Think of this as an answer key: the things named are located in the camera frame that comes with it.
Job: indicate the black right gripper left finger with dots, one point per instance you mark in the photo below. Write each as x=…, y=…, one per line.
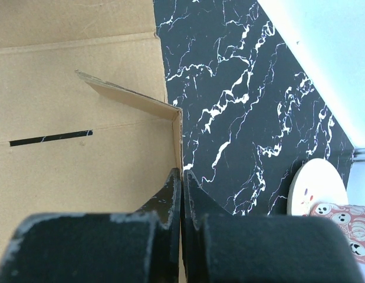
x=142, y=246

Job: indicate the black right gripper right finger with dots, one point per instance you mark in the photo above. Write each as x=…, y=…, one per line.
x=220, y=247

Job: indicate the brown cardboard box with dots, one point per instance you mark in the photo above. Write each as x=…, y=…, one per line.
x=85, y=126

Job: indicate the cream pink floral plate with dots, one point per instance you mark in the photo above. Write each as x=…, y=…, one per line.
x=316, y=190

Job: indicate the pink patterned mug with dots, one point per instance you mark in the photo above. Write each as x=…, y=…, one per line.
x=350, y=219

